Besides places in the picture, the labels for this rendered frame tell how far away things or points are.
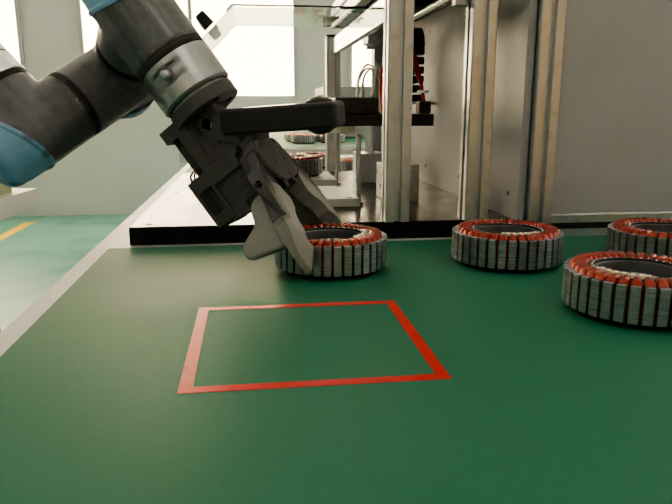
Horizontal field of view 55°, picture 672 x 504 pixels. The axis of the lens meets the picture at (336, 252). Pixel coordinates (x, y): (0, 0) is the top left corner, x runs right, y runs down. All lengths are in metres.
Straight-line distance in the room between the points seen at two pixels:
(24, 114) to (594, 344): 0.55
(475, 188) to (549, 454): 0.53
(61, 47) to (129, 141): 0.90
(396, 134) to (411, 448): 0.52
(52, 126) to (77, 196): 5.22
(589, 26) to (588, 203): 0.21
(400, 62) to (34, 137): 0.41
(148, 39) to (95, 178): 5.23
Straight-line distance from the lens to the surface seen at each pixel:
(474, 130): 0.80
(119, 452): 0.33
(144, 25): 0.66
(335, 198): 0.91
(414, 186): 0.96
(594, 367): 0.44
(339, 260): 0.59
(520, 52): 0.84
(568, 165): 0.85
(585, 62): 0.86
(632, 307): 0.51
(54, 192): 5.97
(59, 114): 0.71
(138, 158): 5.78
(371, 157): 1.19
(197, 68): 0.64
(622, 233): 0.72
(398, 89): 0.79
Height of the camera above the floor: 0.91
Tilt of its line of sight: 13 degrees down
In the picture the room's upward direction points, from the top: straight up
